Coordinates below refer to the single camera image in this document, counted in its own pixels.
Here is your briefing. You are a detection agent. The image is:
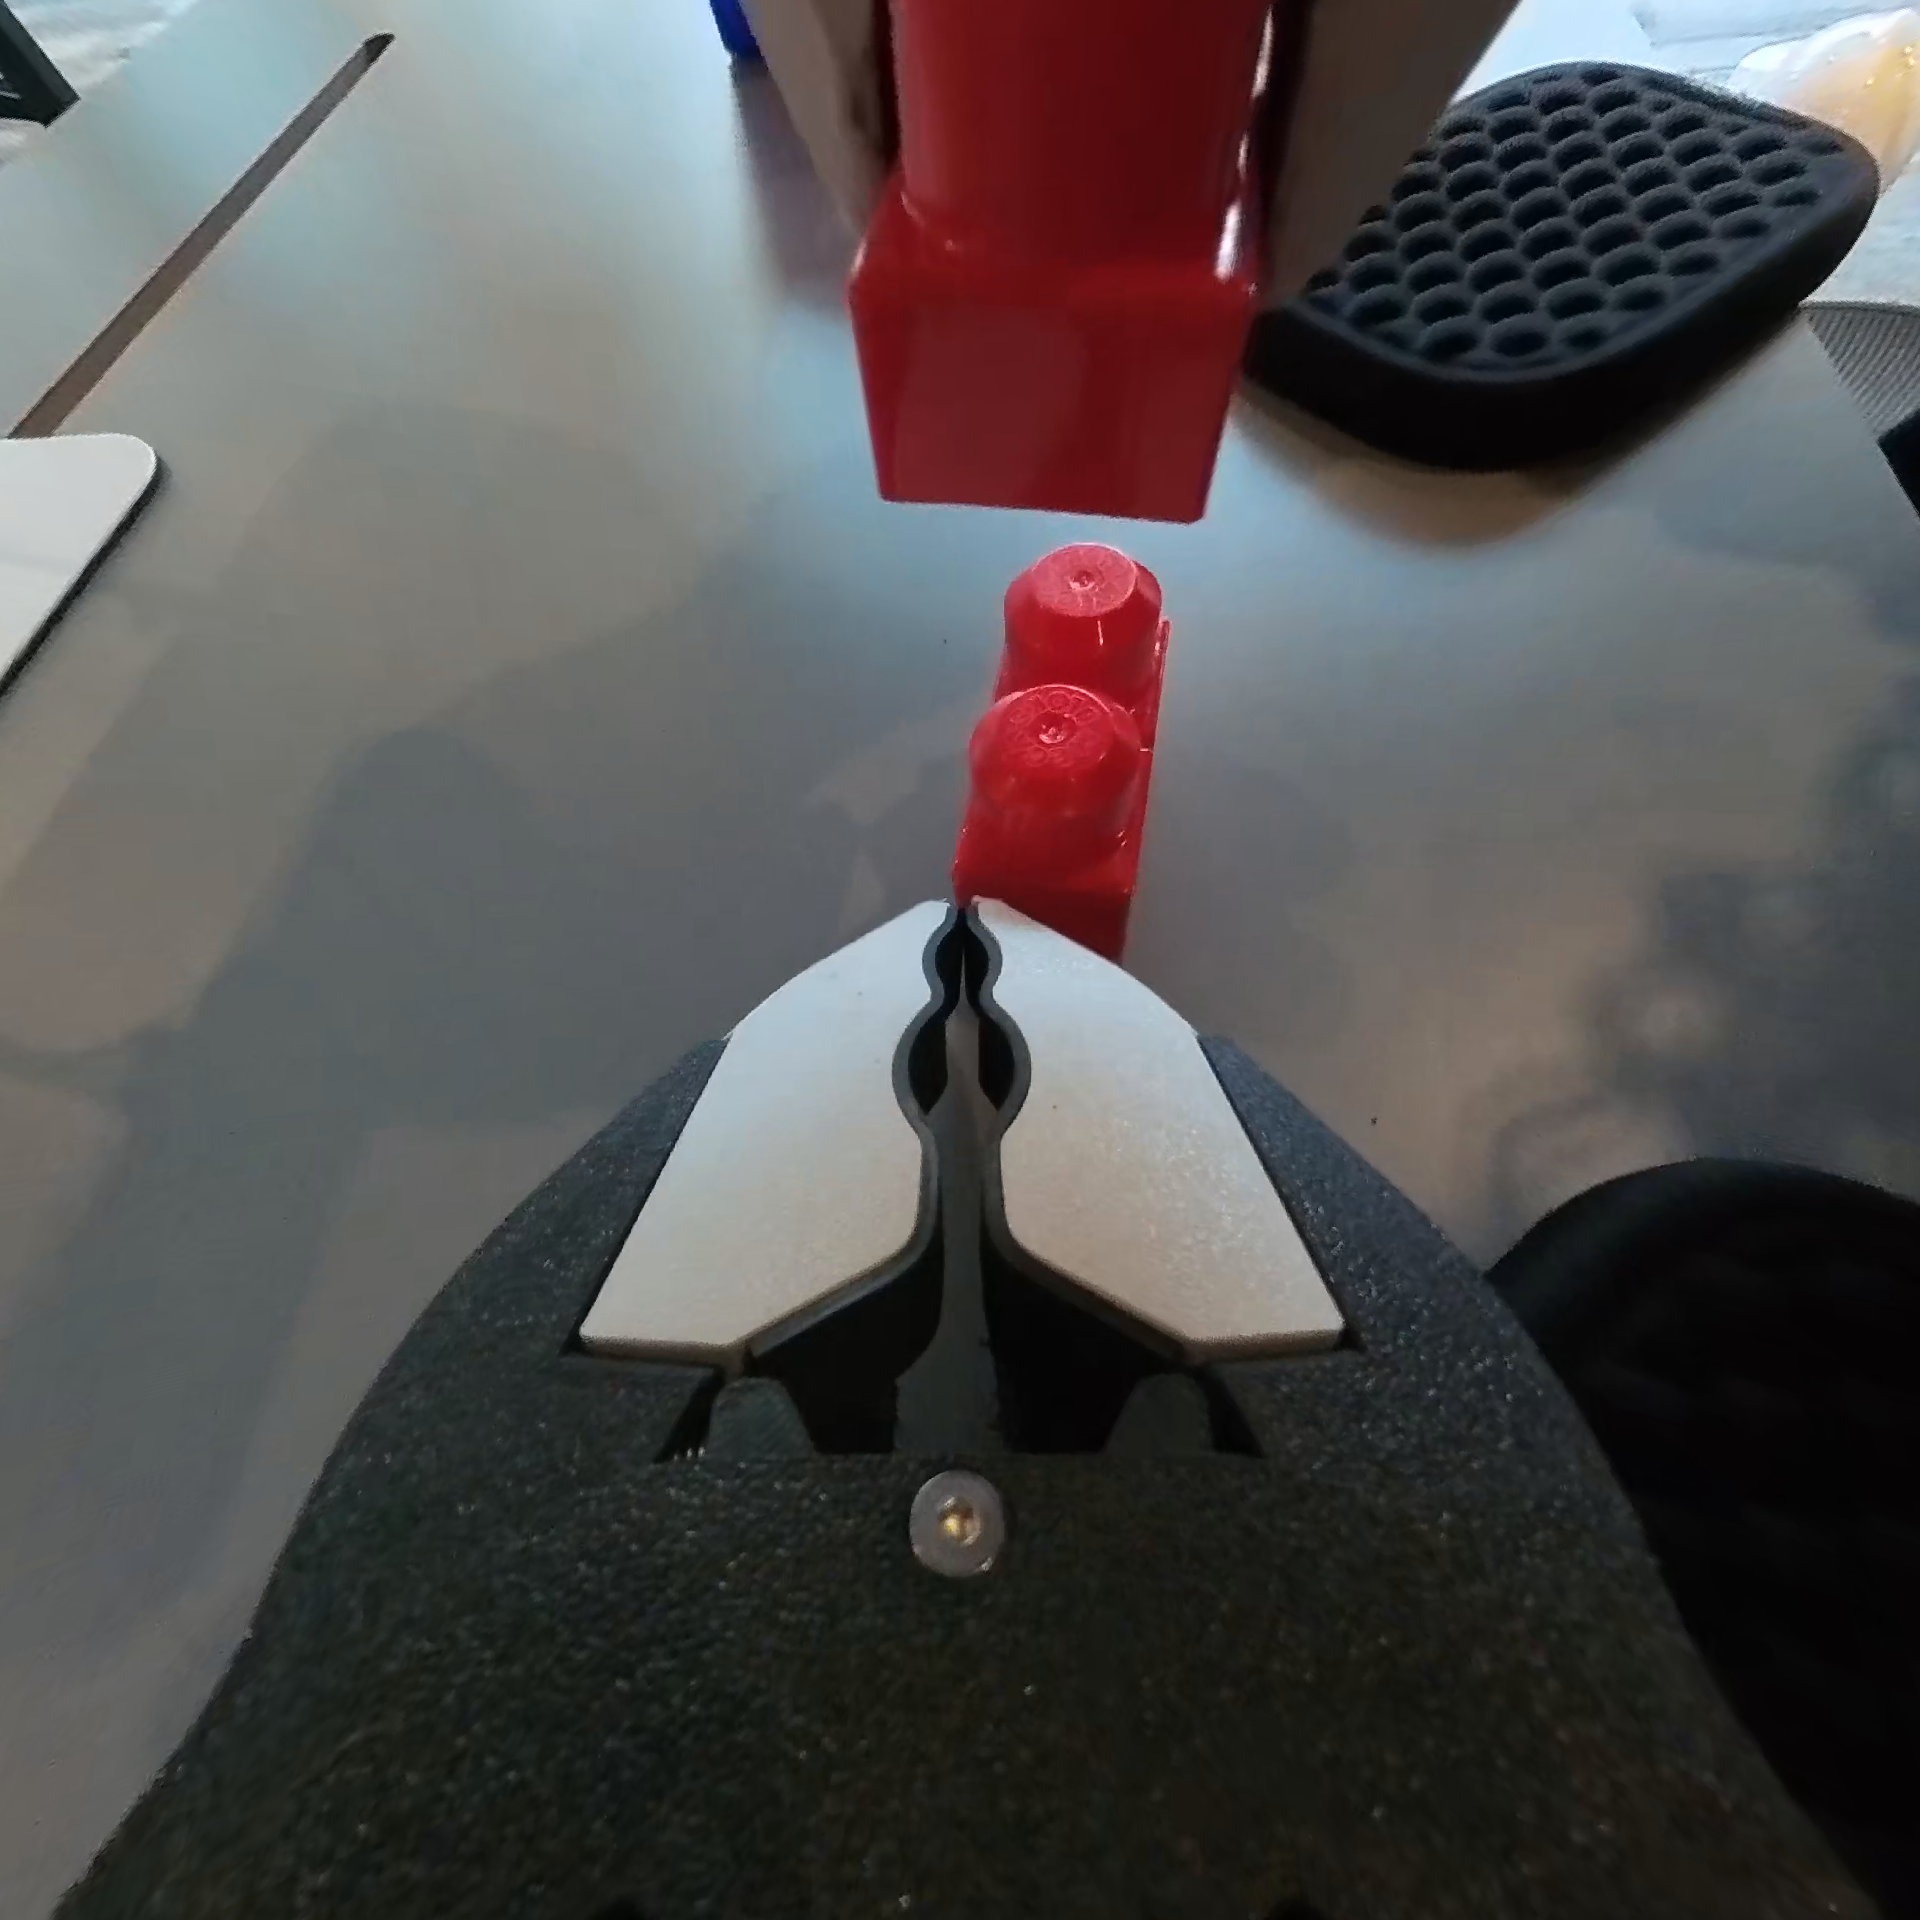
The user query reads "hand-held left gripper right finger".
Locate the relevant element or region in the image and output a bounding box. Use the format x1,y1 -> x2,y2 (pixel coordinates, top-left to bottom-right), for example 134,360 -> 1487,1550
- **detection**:
966,896 -> 1349,1360

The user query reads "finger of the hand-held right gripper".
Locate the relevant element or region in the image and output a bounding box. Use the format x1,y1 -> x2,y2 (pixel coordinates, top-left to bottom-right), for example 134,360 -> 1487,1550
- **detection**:
1243,0 -> 1504,304
746,0 -> 906,200

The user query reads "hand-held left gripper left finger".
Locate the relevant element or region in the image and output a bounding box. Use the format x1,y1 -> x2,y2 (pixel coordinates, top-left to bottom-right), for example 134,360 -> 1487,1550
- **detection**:
571,900 -> 965,1368

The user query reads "red single-stud mega block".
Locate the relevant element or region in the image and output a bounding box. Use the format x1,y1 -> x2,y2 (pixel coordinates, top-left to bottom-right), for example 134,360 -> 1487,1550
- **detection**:
847,0 -> 1263,531

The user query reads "red two-stud mega block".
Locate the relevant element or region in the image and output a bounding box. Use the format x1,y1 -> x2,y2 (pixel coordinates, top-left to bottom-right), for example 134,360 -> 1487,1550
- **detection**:
950,543 -> 1175,965

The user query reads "black honeycomb rubber pad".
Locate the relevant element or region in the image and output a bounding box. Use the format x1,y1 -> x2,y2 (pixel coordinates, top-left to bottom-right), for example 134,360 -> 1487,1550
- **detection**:
1243,62 -> 1885,470

